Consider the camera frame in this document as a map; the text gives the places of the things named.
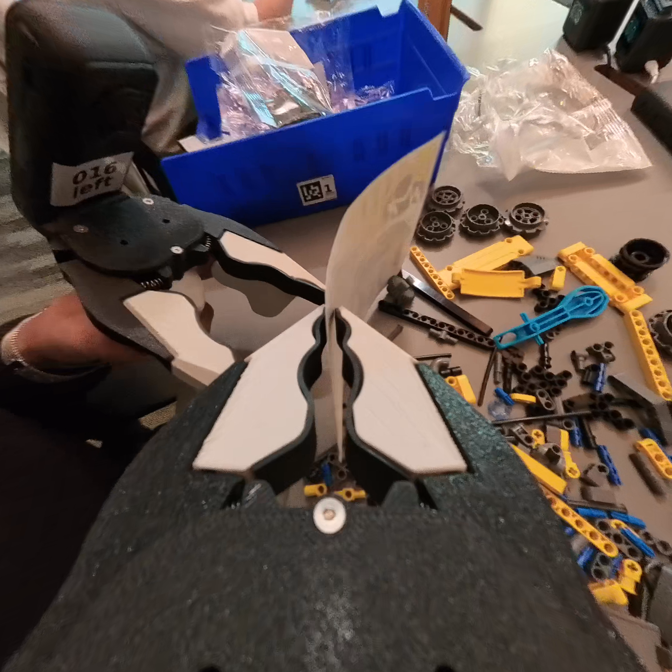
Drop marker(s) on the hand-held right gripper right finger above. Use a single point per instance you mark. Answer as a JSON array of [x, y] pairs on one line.
[[404, 414]]

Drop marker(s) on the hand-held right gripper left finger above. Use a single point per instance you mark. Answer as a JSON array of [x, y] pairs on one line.
[[257, 414]]

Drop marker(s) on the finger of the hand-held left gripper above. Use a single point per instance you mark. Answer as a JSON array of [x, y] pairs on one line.
[[168, 325], [283, 270]]

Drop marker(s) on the yellow sticker sheet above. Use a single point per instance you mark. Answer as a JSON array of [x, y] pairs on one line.
[[378, 220]]

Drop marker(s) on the pile of toy building pieces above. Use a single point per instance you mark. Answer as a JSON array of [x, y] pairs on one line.
[[493, 262]]

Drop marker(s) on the person's left hand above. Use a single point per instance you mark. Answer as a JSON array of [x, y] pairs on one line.
[[63, 341]]

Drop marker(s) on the blue bin holding bags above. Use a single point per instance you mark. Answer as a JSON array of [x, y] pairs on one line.
[[262, 173]]

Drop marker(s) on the silver wristwatch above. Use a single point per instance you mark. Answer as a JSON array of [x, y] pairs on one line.
[[13, 349]]

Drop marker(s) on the teal toy brick separator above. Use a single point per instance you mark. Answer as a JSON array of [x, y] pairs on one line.
[[556, 312]]

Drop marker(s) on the clear bags of toy parts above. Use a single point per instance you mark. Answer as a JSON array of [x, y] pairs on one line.
[[273, 78]]

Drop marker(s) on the empty clear plastic bags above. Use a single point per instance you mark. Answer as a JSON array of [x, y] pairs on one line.
[[551, 120]]

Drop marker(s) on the flat black box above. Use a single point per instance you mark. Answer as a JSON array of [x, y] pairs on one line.
[[656, 110]]

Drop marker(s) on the small black device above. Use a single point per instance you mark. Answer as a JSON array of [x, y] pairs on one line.
[[651, 36], [593, 23]]

